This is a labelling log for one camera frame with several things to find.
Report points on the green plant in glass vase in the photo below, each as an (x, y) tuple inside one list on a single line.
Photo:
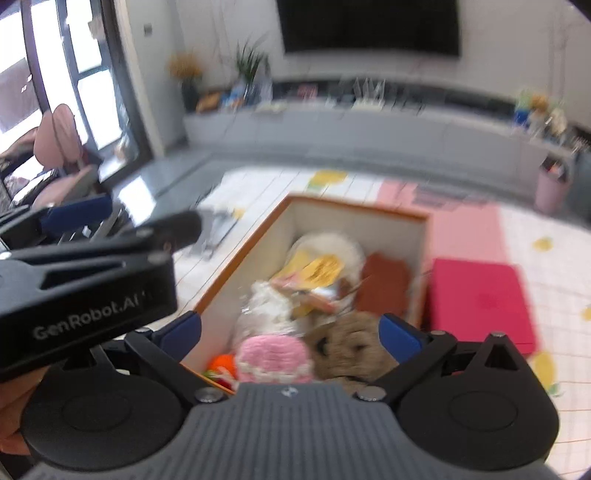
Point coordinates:
[(251, 69)]

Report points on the yellow packet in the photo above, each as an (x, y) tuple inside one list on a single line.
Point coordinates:
[(318, 270)]

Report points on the clear bubble wrap bag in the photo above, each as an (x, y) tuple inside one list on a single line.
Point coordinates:
[(263, 309)]

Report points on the marble television console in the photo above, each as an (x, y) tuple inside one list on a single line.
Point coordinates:
[(369, 134)]

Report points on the brown knitted cloth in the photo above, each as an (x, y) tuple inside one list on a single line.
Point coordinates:
[(383, 286)]

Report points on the grey phone stand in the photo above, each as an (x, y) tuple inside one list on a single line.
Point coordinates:
[(217, 228)]

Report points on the brown plush bear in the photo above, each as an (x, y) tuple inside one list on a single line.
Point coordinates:
[(351, 346)]

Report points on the small plush bear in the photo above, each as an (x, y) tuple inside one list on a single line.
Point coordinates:
[(538, 108)]

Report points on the black wall television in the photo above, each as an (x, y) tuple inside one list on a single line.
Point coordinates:
[(369, 25)]

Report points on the orange-rimmed storage box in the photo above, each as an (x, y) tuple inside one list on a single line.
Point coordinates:
[(304, 217)]

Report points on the dark vase with dried flowers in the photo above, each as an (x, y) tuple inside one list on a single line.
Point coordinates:
[(187, 83)]

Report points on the pink and grey office chair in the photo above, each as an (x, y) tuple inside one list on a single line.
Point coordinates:
[(55, 157)]

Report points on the brown bread-shaped cushion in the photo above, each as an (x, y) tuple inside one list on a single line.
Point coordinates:
[(208, 102)]

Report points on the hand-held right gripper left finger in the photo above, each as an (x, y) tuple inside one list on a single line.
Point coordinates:
[(185, 330)]

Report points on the orange knitted toy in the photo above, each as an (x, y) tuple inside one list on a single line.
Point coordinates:
[(224, 367)]

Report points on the white router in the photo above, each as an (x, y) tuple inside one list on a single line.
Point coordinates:
[(368, 94)]

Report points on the checked tablecloth with lemons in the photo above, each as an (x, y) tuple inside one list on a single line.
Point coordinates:
[(549, 286)]

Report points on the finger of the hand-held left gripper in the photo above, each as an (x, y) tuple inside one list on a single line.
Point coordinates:
[(78, 215), (180, 228)]

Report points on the pink trash bin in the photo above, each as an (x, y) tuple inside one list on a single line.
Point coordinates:
[(551, 189)]

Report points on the red notebook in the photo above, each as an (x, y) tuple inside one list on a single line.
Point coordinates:
[(480, 300)]

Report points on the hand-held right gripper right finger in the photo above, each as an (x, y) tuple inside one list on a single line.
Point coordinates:
[(396, 339)]

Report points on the pile of snack packets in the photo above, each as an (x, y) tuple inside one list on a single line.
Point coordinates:
[(233, 99)]

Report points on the person's left hand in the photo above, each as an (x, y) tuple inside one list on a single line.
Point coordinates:
[(16, 415)]

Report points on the pink knitted plush toy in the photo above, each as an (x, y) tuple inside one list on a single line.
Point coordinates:
[(272, 360)]

